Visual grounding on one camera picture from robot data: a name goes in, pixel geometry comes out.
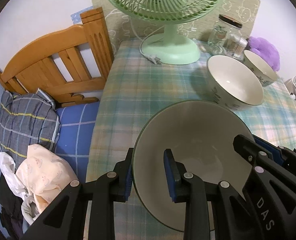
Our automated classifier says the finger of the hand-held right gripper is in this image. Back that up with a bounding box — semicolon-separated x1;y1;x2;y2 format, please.
233;134;288;173
252;134;296;167

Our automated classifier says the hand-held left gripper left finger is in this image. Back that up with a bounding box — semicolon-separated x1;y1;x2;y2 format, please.
20;147;134;240

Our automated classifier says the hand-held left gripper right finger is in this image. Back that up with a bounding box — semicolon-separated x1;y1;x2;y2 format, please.
164;149;248;240

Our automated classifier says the grey floral ceramic bowl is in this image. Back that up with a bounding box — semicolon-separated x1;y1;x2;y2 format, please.
243;49;278;87
133;100;255;232
207;54;264;110

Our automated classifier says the blue checked bed sheet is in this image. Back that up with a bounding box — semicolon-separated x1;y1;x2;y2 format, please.
54;102;101;178

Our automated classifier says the peach printed cloth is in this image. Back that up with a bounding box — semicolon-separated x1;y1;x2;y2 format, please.
15;144;79;212

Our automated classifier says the plaid tablecloth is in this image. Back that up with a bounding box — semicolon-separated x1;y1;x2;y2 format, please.
85;39;296;233

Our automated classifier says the clear cotton swab container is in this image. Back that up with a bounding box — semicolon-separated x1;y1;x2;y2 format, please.
232;36;248;60

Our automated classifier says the purple plush toy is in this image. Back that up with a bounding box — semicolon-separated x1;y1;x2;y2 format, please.
247;37;281;72

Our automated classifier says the clear glass mug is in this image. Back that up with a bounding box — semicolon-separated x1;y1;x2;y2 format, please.
208;26;225;55

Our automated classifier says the glass jar with brown lid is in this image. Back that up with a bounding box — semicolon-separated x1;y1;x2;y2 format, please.
217;14;243;57

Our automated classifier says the green desk fan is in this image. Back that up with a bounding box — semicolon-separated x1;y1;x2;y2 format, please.
101;0;226;65

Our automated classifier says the grey plaid pillow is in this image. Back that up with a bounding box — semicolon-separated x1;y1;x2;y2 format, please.
0;89;61;159

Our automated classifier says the dark clothes pile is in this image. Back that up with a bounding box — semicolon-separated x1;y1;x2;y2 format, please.
0;175;28;240

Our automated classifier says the white plastic bag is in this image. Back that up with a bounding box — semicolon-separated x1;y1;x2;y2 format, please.
0;152;42;225

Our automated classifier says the wooden bed headboard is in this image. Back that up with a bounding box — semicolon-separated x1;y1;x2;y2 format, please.
0;7;114;108

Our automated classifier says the white fan power cord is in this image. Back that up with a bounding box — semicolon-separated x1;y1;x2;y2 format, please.
139;29;163;66

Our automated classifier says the green patterned wall mat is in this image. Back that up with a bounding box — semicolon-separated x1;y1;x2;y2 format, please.
88;0;260;55

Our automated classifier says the blue patterned wall paper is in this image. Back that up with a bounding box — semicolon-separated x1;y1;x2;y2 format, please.
70;4;98;23

